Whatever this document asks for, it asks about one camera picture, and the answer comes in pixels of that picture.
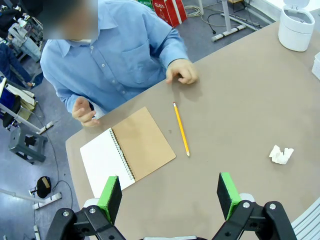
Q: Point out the red recycling bag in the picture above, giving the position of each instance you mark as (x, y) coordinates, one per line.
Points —
(170, 12)

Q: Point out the white desk leg frame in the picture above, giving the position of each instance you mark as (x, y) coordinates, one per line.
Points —
(25, 120)
(48, 200)

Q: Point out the person's left hand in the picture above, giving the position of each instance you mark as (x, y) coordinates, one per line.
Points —
(185, 70)

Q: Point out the white paper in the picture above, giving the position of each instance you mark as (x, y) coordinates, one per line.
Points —
(280, 156)

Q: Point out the person's left forearm blue sleeve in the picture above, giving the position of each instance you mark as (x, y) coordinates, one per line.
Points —
(172, 47)

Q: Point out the yellow pencil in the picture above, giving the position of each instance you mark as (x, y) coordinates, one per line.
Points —
(181, 128)

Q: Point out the spiral notebook brown cover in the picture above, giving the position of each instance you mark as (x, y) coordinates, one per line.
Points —
(142, 145)

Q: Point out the person's right hand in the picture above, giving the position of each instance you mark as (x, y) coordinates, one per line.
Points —
(83, 113)

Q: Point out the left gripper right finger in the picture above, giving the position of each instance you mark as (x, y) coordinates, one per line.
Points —
(228, 197)

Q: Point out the person torso blue shirt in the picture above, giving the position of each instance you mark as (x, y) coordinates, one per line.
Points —
(112, 62)

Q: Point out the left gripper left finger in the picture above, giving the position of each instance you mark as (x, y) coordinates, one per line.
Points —
(110, 197)

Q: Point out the white round trash can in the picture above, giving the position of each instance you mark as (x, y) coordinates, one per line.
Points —
(295, 37)

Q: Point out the green recycling bag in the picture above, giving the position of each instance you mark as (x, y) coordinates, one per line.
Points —
(145, 2)

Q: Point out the grey plastic stool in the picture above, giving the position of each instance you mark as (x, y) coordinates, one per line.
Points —
(25, 147)

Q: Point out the black round floor object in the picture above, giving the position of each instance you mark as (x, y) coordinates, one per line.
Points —
(43, 187)

